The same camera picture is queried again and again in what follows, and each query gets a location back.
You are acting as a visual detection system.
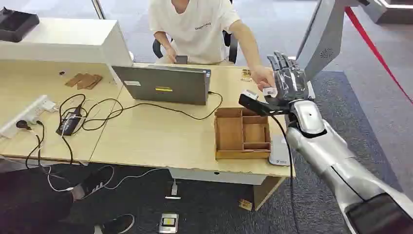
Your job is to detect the grey platform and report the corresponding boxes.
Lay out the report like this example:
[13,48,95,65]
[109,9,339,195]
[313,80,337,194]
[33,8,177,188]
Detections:
[359,0,413,25]

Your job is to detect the person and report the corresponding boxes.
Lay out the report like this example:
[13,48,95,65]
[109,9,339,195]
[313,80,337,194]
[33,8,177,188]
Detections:
[0,163,136,234]
[148,0,277,93]

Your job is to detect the grey laptop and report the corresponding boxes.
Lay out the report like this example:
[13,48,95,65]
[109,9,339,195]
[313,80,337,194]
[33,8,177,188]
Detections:
[112,64,212,106]

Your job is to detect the metal pole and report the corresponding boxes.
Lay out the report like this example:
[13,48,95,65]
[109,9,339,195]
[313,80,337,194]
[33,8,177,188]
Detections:
[91,0,107,20]

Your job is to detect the black plug with cable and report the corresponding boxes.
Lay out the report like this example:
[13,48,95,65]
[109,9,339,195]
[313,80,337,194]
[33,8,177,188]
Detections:
[15,119,46,170]

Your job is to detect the black adapter mains cable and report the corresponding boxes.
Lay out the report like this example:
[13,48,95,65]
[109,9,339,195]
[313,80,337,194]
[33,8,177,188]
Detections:
[58,94,88,165]

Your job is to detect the white flat device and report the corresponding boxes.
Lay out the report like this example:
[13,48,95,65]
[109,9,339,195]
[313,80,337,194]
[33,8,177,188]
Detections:
[268,135,291,167]

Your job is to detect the wooden desk leg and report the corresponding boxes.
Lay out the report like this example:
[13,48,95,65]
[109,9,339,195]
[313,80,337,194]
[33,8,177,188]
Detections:
[253,175,286,212]

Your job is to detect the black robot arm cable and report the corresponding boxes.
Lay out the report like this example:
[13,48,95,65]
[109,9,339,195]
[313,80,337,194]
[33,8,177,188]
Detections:
[270,115,301,234]

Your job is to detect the white usb adapter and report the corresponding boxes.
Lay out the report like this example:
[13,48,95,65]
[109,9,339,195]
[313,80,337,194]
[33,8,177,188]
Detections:
[164,179,182,200]

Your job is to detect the white desk crossbar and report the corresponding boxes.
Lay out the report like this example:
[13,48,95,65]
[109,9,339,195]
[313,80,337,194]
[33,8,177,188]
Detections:
[168,167,268,186]

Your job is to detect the white power strip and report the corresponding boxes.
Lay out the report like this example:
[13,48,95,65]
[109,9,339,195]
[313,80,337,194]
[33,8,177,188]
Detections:
[0,94,59,139]

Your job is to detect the brown wooden pieces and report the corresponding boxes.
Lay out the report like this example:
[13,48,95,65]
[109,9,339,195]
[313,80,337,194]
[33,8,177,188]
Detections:
[64,73,103,90]

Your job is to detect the black tray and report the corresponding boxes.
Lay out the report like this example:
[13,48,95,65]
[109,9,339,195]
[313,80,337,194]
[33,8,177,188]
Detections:
[0,7,40,43]

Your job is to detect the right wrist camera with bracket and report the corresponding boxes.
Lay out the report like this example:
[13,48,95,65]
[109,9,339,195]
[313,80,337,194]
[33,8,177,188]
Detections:
[239,90,291,117]

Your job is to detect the wooden card box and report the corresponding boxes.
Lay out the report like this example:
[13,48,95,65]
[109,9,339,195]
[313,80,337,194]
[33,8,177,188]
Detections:
[214,107,272,160]

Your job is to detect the white cable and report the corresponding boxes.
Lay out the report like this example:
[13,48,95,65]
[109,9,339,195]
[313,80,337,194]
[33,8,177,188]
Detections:
[46,164,169,193]

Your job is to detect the black laptop power cable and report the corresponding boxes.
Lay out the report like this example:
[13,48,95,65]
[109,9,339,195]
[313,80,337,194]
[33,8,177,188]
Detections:
[80,91,224,132]

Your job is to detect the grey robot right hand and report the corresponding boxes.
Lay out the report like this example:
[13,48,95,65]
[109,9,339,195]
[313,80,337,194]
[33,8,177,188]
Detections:
[267,51,310,103]

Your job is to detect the red barrier ribbon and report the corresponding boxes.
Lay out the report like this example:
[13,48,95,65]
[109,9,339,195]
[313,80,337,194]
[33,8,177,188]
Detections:
[344,6,413,106]

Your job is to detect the grey display stand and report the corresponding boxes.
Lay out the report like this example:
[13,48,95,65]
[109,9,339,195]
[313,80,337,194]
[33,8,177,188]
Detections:
[288,0,361,99]

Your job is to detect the small silver device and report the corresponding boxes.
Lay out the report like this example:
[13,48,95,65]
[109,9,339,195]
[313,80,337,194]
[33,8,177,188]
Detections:
[158,213,179,234]

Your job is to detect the black power adapter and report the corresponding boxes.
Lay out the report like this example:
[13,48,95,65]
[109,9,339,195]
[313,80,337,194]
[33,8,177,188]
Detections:
[56,106,83,137]

